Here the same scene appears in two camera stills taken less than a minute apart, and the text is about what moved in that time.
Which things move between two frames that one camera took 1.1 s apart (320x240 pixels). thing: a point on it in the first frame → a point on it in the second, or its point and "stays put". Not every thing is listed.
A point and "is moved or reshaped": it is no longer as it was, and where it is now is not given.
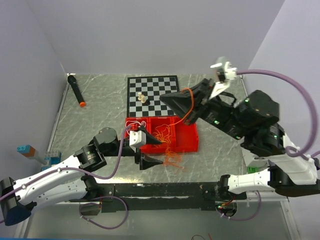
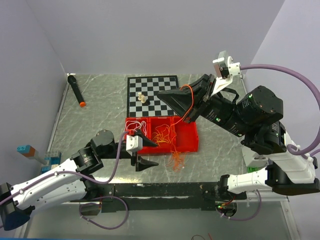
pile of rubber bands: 163,133 is moved or reshaped
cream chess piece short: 143,101 stays put
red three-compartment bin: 175,136 stays put
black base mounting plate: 137,197 stays put
